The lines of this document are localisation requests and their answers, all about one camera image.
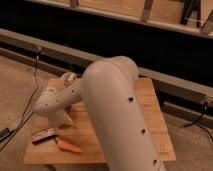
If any black box on floor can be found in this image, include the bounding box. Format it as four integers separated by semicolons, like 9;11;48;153
0;128;11;142

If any black cable right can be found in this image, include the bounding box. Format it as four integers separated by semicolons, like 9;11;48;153
182;101;213;141

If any wooden table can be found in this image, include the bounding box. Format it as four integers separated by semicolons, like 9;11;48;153
23;78;176;165

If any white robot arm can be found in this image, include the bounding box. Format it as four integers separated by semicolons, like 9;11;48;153
33;56;167;171

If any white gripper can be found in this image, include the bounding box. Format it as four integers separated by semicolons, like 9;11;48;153
48;110;73;128

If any metal rail beam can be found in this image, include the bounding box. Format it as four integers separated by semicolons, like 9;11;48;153
0;28;213;107

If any orange carrot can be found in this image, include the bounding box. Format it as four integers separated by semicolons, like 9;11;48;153
56;139;82;153

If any black cable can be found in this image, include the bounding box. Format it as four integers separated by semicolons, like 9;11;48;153
0;49;43;152
182;101;213;141

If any white cup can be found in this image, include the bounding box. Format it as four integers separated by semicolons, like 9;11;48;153
61;72;77;83

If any black cable left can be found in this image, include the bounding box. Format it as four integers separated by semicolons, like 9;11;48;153
0;49;43;152

